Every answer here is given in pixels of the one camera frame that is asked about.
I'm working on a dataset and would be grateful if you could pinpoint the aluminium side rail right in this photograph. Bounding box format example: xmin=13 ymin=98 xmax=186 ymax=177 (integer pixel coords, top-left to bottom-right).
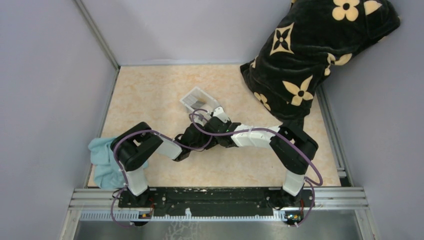
xmin=316 ymin=86 xmax=353 ymax=187

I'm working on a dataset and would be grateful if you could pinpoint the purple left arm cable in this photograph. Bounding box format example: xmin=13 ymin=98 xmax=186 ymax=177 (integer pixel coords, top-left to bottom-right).
xmin=110 ymin=109 xmax=214 ymax=229

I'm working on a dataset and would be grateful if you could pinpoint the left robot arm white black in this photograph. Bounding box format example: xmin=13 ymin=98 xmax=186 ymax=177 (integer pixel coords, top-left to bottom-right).
xmin=110 ymin=113 xmax=218 ymax=207

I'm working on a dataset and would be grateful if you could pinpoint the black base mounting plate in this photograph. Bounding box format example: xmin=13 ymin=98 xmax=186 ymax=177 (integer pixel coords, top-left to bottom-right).
xmin=118 ymin=187 xmax=312 ymax=217

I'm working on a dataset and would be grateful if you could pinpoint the black floral patterned pillow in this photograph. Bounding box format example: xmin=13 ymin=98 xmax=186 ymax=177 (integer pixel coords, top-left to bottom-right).
xmin=240 ymin=0 xmax=401 ymax=128

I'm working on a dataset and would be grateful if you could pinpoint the aluminium corner post left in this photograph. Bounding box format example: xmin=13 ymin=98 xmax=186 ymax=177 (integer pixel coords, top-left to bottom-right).
xmin=72 ymin=0 xmax=121 ymax=71

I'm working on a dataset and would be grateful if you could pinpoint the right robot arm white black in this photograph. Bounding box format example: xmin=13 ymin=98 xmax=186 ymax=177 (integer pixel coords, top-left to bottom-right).
xmin=204 ymin=107 xmax=324 ymax=206

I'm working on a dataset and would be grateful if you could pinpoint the white plastic card box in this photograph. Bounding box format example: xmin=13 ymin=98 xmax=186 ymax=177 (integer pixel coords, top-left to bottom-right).
xmin=179 ymin=86 xmax=222 ymax=113

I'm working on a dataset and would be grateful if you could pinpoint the light blue cloth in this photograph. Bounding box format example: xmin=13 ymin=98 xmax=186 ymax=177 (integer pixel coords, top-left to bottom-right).
xmin=87 ymin=137 xmax=149 ymax=190

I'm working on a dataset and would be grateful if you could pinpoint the grey card stack in box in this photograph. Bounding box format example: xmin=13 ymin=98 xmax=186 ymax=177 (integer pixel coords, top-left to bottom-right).
xmin=182 ymin=94 xmax=206 ymax=110

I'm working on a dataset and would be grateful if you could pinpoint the aluminium front rail frame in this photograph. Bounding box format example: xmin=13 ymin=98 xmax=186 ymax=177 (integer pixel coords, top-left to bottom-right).
xmin=69 ymin=187 xmax=369 ymax=222

